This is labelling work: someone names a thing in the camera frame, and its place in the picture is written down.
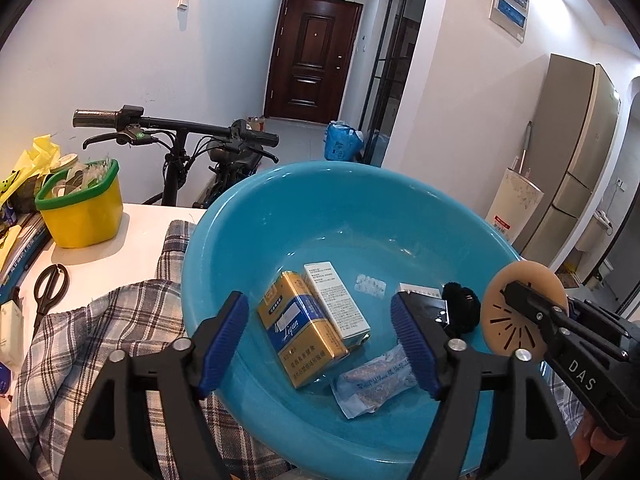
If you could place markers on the clear patterned plastic packet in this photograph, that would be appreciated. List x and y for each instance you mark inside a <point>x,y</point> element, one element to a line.
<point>370,380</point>

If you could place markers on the stack of books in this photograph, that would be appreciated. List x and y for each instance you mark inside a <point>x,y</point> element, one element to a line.
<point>20,255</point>

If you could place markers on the beige paper bag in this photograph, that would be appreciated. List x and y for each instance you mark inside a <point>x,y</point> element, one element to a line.
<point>515,200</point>

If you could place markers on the small white and black box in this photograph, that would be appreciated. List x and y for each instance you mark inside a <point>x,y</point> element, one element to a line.
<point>425,289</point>

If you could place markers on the person's right hand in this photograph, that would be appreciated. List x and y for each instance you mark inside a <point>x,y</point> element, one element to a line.
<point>600,440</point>

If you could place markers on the yellow container with green rim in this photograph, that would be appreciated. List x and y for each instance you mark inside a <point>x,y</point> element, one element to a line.
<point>85,220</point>

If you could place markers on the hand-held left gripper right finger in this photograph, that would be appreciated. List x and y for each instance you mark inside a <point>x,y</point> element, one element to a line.
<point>412,345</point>

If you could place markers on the yellow plastic bag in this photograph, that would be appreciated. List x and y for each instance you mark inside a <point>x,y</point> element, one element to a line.
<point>37,152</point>

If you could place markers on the white carton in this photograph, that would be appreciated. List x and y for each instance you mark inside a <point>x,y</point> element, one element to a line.
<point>11,332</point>

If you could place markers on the gold and blue box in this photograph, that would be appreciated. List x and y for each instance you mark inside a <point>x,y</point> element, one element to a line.
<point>295,330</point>

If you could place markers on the white wall electrical panel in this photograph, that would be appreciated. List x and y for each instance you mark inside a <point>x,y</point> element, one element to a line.
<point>510,5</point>

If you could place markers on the white box with teal top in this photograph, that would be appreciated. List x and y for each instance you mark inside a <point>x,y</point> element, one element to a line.
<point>335,300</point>

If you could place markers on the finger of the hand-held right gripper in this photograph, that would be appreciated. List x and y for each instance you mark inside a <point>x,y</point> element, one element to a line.
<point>540,312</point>

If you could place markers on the white desktop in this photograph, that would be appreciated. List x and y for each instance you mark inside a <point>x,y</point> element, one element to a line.
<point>135,260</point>

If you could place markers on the cardboard box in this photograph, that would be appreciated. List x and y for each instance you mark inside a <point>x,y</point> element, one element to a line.
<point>255,124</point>

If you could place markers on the black bicycle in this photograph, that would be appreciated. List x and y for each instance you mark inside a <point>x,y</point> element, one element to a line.
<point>175,175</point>

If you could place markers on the blue plaid cloth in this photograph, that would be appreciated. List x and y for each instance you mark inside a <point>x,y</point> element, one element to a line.
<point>100,320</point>

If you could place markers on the beige refrigerator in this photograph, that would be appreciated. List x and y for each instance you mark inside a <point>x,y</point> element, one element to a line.
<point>570,135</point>

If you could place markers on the dark brown door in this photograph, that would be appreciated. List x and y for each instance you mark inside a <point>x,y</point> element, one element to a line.
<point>310,60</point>

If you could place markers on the blue plastic basin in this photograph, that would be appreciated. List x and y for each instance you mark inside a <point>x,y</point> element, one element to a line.
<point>300,220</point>

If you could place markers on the blue plastic bag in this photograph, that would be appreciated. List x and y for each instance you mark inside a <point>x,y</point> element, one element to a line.
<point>342,145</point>

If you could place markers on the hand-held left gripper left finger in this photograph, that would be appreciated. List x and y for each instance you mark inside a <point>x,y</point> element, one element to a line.
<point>225,345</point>

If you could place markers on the black framed glass door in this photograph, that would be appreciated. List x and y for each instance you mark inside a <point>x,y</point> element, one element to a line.
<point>400,35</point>

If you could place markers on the beige round slotted disc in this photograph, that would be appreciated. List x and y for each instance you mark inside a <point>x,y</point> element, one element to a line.
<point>520,275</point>

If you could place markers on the black scissors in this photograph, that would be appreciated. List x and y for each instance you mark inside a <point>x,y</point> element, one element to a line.
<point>42,310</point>

